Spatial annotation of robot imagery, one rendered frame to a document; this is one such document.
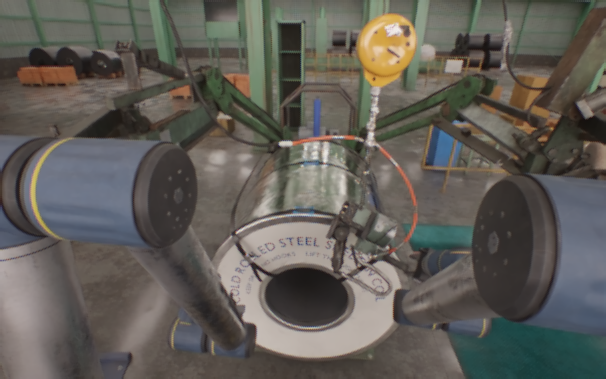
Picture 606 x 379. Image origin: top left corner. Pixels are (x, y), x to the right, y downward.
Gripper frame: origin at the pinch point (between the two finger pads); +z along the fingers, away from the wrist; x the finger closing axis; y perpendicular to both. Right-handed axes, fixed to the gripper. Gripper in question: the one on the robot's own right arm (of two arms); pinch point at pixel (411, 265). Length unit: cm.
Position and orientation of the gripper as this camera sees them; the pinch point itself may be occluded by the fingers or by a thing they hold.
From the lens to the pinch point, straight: 139.1
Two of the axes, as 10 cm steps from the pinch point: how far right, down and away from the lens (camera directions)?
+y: -8.9, -4.5, -0.7
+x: -4.1, 8.6, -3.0
